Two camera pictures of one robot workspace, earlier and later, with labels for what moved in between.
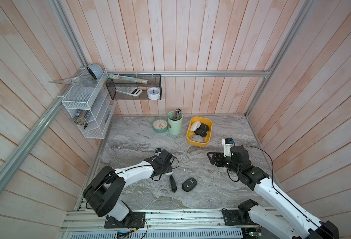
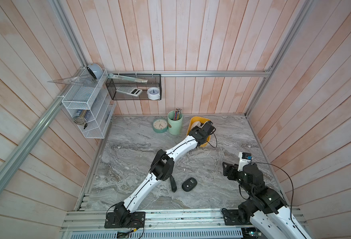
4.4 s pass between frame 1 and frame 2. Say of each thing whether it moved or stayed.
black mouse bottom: stayed
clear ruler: stayed
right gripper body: moved
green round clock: stayed
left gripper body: moved
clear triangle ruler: stayed
